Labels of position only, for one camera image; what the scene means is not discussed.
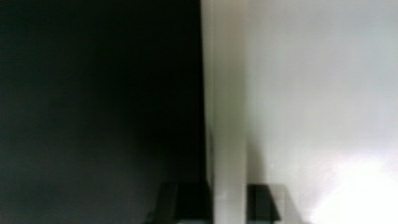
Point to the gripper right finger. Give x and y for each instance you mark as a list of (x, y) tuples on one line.
[(261, 207)]

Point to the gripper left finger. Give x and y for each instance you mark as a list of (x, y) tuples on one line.
[(183, 204)]

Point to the white square tabletop part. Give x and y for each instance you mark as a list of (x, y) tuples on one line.
[(300, 97)]

